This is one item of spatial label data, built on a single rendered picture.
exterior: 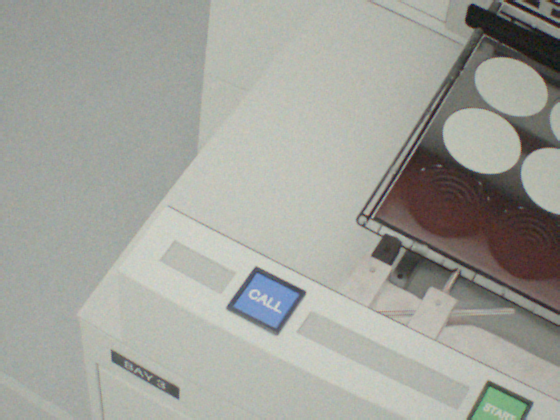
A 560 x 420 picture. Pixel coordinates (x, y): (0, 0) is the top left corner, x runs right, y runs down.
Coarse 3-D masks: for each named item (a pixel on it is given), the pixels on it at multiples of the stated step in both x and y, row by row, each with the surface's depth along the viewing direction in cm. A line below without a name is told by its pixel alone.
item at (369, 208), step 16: (480, 32) 156; (464, 48) 154; (464, 64) 153; (448, 80) 150; (432, 112) 147; (416, 128) 145; (416, 144) 144; (400, 160) 142; (384, 176) 140; (384, 192) 139; (368, 208) 137
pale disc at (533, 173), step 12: (528, 156) 144; (540, 156) 145; (552, 156) 145; (528, 168) 143; (540, 168) 144; (552, 168) 144; (528, 180) 142; (540, 180) 142; (552, 180) 143; (528, 192) 141; (540, 192) 141; (552, 192) 142; (540, 204) 140; (552, 204) 140
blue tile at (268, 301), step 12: (252, 288) 123; (264, 288) 123; (276, 288) 123; (288, 288) 123; (240, 300) 122; (252, 300) 122; (264, 300) 122; (276, 300) 122; (288, 300) 122; (252, 312) 121; (264, 312) 121; (276, 312) 121; (276, 324) 121
